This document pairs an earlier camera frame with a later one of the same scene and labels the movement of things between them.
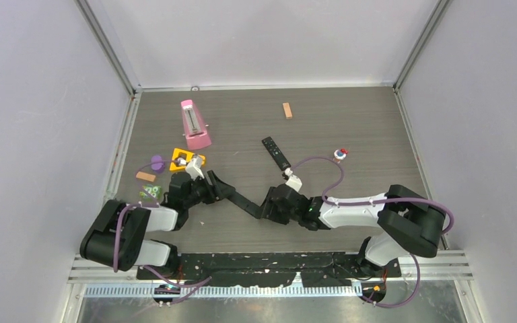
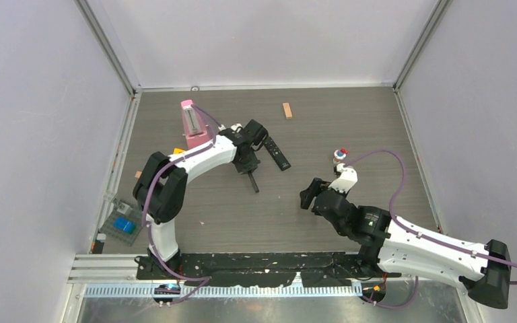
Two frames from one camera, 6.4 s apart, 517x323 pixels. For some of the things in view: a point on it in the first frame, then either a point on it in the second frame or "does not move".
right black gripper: [269, 210] → [307, 196]
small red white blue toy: [339, 155] does not move
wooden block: [287, 110] does not move
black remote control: [244, 203] → [253, 182]
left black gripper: [219, 190] → [250, 165]
